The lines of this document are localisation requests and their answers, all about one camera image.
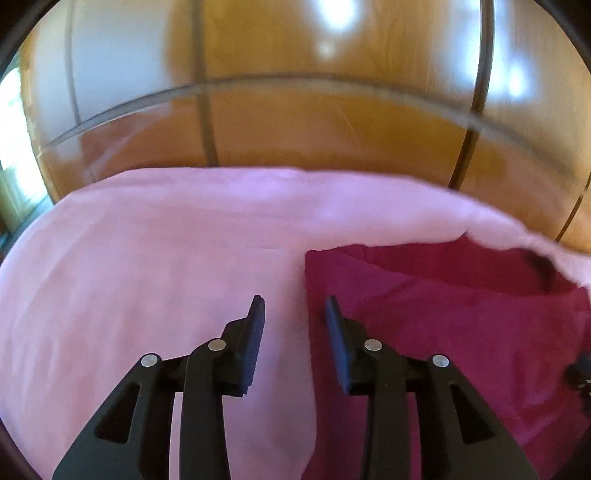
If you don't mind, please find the dark red knit garment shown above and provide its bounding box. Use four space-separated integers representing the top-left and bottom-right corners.
300 235 591 480

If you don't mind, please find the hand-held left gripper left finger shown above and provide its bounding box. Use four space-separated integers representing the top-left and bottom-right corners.
52 294 267 480

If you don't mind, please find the pink bed sheet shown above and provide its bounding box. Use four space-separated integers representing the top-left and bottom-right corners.
0 167 591 480

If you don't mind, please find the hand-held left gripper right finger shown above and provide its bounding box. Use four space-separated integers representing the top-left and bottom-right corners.
324 295 540 480

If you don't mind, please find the wooden wardrobe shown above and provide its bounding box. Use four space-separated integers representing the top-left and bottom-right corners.
18 0 591 254

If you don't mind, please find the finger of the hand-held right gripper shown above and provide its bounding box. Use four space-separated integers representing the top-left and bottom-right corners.
567 353 591 398

